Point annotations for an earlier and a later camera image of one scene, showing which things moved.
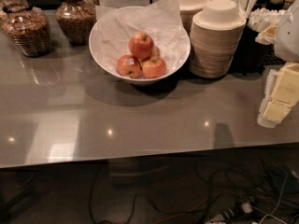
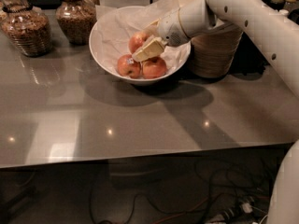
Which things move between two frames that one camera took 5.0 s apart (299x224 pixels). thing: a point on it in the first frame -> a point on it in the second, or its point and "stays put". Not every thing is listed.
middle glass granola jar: x=76 y=18 stays put
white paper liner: x=161 y=19 stays put
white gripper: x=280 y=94 -> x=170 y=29
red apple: x=141 y=46 stays put
